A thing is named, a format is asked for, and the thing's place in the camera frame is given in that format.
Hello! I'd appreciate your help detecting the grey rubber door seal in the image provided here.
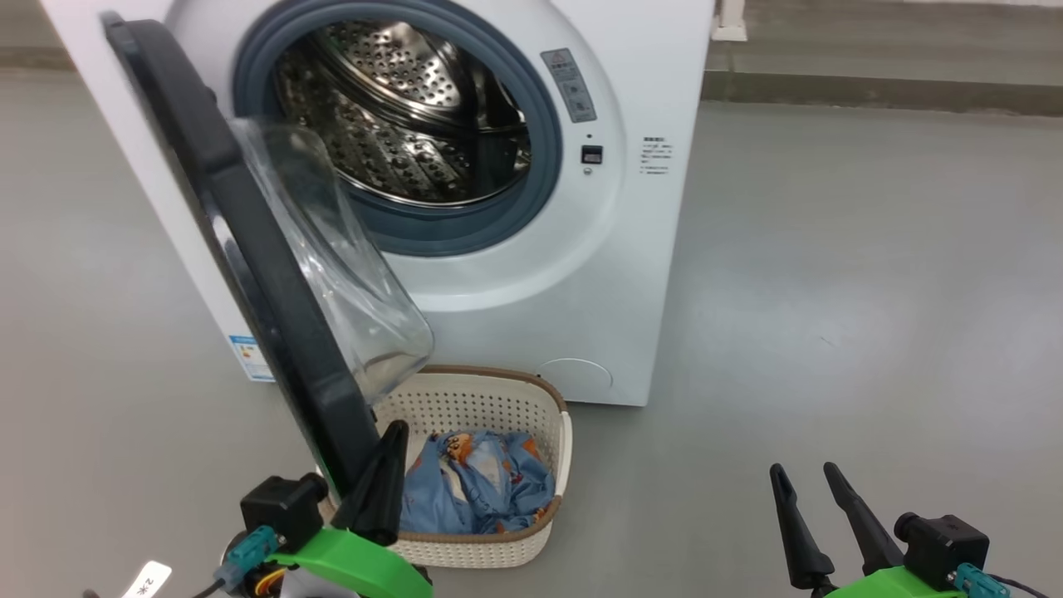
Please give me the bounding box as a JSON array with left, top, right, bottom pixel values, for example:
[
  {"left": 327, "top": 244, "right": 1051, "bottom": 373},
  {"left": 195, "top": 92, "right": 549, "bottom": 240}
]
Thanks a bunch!
[{"left": 233, "top": 0, "right": 564, "bottom": 257}]

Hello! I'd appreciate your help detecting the cream perforated laundry basket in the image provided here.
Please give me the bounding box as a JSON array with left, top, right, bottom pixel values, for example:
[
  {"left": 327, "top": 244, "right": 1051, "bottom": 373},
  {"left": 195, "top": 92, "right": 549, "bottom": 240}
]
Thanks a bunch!
[{"left": 320, "top": 364, "right": 574, "bottom": 570}]

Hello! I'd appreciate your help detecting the round drain filter cover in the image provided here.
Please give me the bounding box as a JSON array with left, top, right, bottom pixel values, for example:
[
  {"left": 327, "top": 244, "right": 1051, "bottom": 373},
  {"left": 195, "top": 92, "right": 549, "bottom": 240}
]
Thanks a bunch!
[{"left": 536, "top": 358, "right": 614, "bottom": 399}]

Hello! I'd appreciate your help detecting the grey warning sticker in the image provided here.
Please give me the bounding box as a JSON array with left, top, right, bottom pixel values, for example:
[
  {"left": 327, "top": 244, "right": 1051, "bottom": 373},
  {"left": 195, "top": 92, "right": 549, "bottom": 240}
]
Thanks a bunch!
[{"left": 541, "top": 47, "right": 598, "bottom": 124}]

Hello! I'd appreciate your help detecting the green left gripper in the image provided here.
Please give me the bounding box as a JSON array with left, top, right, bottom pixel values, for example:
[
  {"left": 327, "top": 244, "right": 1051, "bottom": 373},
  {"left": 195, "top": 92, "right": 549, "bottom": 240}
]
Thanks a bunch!
[{"left": 272, "top": 419, "right": 434, "bottom": 598}]

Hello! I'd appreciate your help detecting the teal camera cable plug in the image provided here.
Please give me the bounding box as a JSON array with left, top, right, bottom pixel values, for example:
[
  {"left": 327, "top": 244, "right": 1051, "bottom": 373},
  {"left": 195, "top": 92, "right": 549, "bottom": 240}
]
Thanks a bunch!
[
  {"left": 214, "top": 525, "right": 279, "bottom": 592},
  {"left": 955, "top": 563, "right": 1012, "bottom": 598}
]

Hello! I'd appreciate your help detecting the white cable tag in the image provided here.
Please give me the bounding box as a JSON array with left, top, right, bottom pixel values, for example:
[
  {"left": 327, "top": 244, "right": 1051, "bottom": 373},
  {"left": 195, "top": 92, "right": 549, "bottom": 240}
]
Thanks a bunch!
[{"left": 120, "top": 561, "right": 173, "bottom": 598}]

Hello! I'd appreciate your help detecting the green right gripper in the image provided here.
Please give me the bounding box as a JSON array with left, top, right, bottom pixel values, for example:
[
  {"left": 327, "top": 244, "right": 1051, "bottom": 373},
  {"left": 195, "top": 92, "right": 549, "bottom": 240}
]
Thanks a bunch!
[{"left": 769, "top": 462, "right": 968, "bottom": 598}]

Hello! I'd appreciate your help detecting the printed text notice label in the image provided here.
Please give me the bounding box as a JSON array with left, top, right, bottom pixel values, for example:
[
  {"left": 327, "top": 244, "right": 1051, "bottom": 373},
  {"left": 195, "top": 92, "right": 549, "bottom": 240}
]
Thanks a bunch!
[{"left": 639, "top": 137, "right": 674, "bottom": 175}]

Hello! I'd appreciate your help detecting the teal right camera cable plug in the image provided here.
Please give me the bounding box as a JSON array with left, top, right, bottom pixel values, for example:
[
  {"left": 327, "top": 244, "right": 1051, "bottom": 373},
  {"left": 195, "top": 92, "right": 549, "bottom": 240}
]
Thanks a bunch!
[{"left": 955, "top": 563, "right": 1012, "bottom": 598}]

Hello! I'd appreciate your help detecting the stainless steel washing machine drum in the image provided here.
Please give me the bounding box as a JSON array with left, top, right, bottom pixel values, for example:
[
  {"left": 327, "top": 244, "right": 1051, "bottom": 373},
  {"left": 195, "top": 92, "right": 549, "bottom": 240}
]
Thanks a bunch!
[{"left": 274, "top": 21, "right": 532, "bottom": 207}]

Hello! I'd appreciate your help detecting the teal left camera cable plug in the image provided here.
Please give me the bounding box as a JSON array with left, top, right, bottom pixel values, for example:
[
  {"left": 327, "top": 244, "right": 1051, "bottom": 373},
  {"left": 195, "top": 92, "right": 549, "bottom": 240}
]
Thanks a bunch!
[{"left": 214, "top": 525, "right": 279, "bottom": 592}]

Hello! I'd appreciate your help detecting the white furniture leg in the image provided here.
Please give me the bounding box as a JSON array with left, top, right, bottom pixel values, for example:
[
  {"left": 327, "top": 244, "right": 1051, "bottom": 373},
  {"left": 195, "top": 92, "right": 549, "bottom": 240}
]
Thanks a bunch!
[{"left": 710, "top": 0, "right": 748, "bottom": 42}]

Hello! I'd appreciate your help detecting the black washing machine door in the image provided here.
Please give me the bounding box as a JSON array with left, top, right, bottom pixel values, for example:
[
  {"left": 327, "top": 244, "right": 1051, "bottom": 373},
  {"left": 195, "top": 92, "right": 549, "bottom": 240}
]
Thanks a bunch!
[{"left": 101, "top": 12, "right": 434, "bottom": 499}]

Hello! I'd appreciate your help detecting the white washing machine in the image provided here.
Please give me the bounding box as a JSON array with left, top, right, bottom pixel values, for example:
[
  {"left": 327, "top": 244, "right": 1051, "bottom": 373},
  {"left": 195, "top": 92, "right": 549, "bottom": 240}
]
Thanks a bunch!
[{"left": 37, "top": 0, "right": 717, "bottom": 408}]

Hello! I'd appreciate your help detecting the thin black right camera cable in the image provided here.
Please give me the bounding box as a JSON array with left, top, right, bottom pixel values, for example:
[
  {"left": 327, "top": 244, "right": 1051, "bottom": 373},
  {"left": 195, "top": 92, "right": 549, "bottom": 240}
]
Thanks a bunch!
[{"left": 988, "top": 575, "right": 1051, "bottom": 598}]

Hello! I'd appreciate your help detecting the blue energy label sticker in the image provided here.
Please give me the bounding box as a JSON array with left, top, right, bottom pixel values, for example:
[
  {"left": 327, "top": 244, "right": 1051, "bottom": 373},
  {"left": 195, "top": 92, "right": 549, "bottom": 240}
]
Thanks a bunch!
[{"left": 228, "top": 335, "right": 275, "bottom": 383}]

